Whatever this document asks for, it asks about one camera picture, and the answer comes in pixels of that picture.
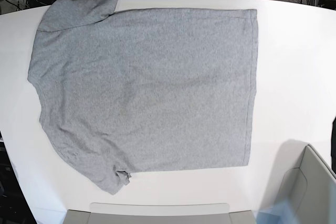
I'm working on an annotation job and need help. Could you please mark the grey T-shirt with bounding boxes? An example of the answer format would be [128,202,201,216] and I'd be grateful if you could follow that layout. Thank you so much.
[27,0,258,194]

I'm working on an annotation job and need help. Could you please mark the grey bin at bottom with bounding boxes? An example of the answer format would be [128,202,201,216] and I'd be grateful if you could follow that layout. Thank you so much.
[63,202,256,223]

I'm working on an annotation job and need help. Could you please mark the grey bin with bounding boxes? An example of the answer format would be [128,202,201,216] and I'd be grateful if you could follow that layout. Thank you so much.
[272,145,335,223]
[63,202,256,223]

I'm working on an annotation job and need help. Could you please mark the grey bin at right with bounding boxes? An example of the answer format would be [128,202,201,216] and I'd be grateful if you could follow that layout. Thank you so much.
[272,145,335,223]

